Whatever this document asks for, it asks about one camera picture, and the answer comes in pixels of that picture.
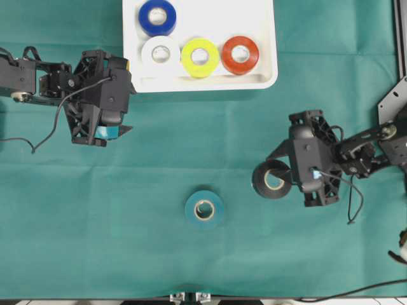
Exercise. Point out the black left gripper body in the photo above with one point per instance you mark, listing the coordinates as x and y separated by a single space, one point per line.
83 117

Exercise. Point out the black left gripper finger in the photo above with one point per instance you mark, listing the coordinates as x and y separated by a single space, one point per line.
111 132
130 86

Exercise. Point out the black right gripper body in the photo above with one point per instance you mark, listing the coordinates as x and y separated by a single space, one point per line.
329 171

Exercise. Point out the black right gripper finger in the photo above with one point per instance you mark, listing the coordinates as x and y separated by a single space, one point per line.
284 149
285 175

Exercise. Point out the black tape roll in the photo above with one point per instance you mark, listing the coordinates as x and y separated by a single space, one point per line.
265 180

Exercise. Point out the white tape roll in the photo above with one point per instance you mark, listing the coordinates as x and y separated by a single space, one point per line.
161 55

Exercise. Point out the blue tape roll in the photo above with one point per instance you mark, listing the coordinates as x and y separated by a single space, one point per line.
157 18

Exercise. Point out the yellow tape roll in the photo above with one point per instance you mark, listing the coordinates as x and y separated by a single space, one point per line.
200 57

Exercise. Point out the red tape roll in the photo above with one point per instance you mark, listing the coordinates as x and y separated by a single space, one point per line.
239 55

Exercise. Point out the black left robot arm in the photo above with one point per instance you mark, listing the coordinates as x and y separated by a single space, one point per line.
30 80

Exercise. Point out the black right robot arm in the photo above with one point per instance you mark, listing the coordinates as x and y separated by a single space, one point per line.
371 150

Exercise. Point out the white plastic case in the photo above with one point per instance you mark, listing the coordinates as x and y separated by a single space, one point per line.
216 21

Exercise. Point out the teal tape roll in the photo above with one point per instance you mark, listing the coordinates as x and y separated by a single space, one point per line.
204 210

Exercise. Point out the green table cloth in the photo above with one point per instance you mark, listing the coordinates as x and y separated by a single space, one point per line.
84 222

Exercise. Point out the white black object at edge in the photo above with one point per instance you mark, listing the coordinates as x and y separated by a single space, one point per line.
401 255

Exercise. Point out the silver table clamp brackets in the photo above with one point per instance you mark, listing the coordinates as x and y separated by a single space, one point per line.
190 298

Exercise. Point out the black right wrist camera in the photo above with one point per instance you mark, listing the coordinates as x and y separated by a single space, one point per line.
304 158

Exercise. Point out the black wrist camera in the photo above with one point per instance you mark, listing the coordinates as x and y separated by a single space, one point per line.
304 158
110 92

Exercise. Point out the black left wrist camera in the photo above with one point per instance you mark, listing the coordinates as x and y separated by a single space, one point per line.
110 92

